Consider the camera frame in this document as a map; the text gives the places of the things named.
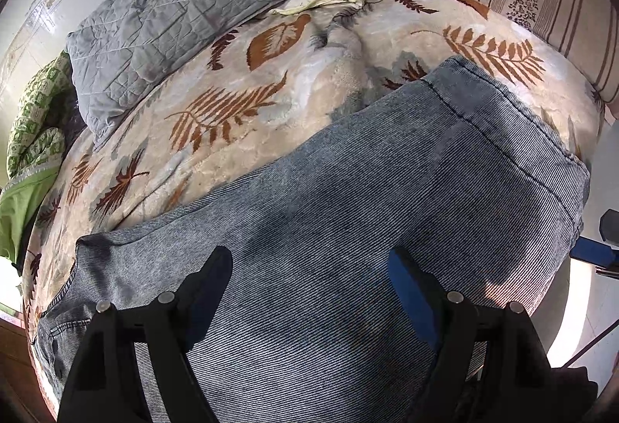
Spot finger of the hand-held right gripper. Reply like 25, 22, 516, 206
569, 234, 619, 279

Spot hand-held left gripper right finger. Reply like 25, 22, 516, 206
389, 247, 599, 423

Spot grey denim pants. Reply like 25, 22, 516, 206
34, 55, 592, 423

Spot leaf print blanket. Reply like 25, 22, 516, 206
22, 0, 605, 407

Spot grey quilted pillow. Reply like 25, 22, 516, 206
65, 0, 330, 151

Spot dark purple plastic bag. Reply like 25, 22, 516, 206
62, 87, 90, 134

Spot green patterned quilt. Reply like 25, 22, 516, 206
0, 50, 74, 265

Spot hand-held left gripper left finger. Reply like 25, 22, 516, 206
57, 245, 234, 423

